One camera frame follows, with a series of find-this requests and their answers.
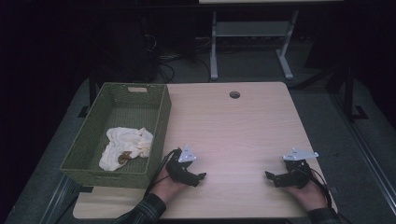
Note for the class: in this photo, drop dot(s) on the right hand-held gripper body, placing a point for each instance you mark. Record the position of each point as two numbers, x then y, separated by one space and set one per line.
295 174

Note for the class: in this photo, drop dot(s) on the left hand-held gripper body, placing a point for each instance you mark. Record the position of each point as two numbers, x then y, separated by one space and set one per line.
179 169

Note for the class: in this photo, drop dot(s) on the white cloth with bear print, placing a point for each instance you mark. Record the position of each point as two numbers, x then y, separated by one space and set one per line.
126 141

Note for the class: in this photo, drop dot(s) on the green woven basket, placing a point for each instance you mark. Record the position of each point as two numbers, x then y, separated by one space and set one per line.
93 137

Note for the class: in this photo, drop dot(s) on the person's left hand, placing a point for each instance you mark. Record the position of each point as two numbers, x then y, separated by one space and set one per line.
166 188

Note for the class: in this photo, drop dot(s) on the person's right hand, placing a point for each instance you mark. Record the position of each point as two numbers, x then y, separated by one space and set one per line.
309 194

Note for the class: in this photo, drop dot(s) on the black metal stand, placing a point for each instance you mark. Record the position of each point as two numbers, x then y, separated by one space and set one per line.
350 90

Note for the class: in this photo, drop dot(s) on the white metal table frame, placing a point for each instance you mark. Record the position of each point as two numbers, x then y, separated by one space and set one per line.
249 29

